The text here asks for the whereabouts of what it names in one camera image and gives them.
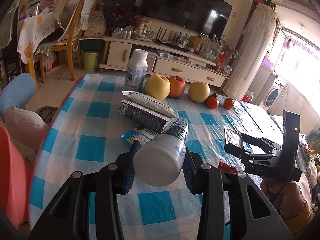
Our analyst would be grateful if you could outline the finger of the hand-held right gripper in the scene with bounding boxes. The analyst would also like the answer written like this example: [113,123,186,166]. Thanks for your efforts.
[240,132,283,153]
[224,143,276,165]

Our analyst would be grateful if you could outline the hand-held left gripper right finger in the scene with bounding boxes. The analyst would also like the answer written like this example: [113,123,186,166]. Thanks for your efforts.
[184,146,293,240]

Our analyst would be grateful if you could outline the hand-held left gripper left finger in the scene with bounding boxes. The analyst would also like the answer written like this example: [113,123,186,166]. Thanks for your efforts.
[29,140,142,240]

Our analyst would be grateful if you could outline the white bottle without cap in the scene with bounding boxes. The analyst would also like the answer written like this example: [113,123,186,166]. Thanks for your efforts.
[133,117,189,187]

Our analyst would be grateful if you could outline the pink plastic basin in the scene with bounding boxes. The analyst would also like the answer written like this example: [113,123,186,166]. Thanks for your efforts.
[0,126,33,230]

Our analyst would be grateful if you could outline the person's right forearm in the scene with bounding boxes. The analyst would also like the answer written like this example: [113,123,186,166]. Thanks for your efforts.
[281,201,316,239]

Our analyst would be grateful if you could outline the green trash bin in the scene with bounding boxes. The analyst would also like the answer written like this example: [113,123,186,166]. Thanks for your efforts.
[83,51,101,72]

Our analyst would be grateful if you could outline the person's right hand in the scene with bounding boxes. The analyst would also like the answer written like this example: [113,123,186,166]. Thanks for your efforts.
[260,179,305,217]

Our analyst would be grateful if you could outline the silver foil wrapper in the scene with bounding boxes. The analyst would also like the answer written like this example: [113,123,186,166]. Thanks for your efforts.
[224,126,244,149]

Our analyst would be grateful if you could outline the small red wrapper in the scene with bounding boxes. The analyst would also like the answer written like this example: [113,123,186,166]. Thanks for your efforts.
[218,161,239,176]

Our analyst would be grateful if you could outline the blue green snack packet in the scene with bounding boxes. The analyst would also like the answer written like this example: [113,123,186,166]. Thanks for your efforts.
[120,127,160,147]

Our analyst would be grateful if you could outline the white washing machine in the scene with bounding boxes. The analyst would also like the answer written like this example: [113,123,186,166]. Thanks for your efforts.
[262,79,286,109]

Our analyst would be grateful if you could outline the plain tangerine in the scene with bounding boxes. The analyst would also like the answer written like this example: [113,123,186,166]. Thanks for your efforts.
[223,97,235,110]

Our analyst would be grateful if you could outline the blue white checkered tablecloth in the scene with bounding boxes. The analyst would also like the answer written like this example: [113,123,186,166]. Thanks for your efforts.
[29,74,302,240]

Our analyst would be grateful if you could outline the tangerine with leaf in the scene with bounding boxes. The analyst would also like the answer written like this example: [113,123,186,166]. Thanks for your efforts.
[205,93,219,110]

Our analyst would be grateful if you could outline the grey printed carton packet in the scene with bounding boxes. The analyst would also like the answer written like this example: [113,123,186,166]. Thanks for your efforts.
[117,100,171,133]

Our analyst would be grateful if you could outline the yellow apple right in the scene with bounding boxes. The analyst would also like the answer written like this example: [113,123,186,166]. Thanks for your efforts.
[188,81,210,103]

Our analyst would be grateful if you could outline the yellow apple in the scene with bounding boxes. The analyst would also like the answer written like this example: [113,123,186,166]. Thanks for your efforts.
[144,74,171,101]
[188,81,210,103]

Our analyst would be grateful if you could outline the purple basin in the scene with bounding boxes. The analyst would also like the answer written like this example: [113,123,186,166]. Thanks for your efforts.
[262,59,276,71]

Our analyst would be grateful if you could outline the white grey pouch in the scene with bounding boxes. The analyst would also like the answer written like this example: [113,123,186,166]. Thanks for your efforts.
[122,91,177,118]

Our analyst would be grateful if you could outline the white lace cover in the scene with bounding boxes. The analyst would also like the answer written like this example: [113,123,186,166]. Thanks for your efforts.
[222,4,281,101]

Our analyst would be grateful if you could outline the red apple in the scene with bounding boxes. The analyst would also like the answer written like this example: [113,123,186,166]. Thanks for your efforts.
[168,76,186,98]

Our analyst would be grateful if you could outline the yellow apple left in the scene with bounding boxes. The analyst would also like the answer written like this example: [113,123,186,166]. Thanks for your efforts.
[144,74,171,101]

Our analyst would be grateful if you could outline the brown patterned cushion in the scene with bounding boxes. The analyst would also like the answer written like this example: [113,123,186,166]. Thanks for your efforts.
[35,106,59,125]

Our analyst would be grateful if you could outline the clear plastic bags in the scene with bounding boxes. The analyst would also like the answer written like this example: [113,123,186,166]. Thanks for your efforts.
[199,35,223,61]

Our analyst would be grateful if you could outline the cream television cabinet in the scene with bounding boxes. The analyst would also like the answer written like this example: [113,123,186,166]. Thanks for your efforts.
[99,35,230,88]

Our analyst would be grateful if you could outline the white bottle with cap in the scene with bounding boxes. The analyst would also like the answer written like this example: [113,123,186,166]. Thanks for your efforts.
[124,49,148,92]

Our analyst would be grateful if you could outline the white cushion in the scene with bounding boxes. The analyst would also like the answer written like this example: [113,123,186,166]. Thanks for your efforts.
[4,106,49,153]

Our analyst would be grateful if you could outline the black router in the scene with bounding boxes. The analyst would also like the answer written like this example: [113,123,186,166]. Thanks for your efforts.
[152,27,176,44]

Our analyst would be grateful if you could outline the red and green decoration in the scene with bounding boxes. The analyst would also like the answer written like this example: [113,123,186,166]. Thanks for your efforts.
[252,0,277,12]

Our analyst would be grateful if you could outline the blue cushion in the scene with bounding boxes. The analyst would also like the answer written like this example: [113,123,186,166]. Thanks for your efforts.
[0,72,36,111]

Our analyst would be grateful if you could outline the white electric kettle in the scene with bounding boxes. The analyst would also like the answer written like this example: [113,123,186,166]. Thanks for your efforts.
[132,21,153,41]

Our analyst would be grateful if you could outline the wooden chair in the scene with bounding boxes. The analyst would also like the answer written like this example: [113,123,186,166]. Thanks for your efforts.
[37,0,86,83]

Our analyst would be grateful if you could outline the black flat television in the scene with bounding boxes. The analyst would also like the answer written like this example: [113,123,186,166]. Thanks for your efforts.
[139,0,233,37]

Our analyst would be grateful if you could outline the white printed sack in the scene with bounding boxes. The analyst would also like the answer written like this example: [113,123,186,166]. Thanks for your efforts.
[84,11,107,38]

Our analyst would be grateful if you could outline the dark wrapped flower bouquet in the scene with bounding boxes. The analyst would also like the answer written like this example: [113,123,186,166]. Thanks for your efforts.
[101,0,138,34]

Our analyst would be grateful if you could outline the dining table with floral cloth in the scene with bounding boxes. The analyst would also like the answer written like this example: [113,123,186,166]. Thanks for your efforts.
[16,12,66,92]

